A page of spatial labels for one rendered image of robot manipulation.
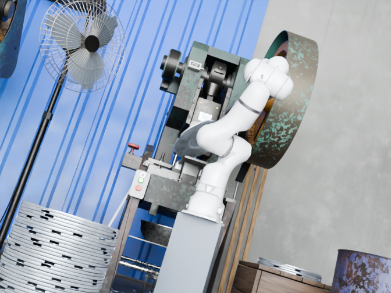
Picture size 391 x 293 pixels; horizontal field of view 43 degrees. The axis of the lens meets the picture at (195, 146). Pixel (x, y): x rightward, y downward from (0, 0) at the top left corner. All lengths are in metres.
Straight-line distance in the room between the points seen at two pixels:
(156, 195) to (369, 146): 2.46
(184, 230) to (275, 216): 2.27
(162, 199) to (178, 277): 0.72
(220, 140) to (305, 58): 0.93
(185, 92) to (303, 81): 0.65
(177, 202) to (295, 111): 0.78
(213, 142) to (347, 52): 2.86
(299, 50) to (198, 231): 1.27
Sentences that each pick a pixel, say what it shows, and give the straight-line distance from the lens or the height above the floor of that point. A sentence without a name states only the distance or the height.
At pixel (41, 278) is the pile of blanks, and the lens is 1.41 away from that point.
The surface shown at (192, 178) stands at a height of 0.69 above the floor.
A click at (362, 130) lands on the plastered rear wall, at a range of 4.56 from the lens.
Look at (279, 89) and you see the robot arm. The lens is 2.04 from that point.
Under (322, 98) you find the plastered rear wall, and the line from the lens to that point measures 4.47.
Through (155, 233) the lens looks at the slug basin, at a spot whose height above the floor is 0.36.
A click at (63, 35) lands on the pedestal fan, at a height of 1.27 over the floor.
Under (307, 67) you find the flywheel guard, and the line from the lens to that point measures 2.73.
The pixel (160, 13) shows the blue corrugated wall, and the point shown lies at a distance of 4.34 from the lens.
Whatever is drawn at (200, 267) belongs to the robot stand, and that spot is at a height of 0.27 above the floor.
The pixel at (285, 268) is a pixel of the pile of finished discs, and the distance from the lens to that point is 2.18.
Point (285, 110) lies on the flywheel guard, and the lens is 2.65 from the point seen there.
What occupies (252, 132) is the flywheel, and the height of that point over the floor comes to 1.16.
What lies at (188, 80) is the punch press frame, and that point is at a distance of 2.83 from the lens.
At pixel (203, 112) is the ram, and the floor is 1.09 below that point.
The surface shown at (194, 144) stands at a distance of 2.64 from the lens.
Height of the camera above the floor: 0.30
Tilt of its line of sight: 12 degrees up
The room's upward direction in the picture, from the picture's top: 17 degrees clockwise
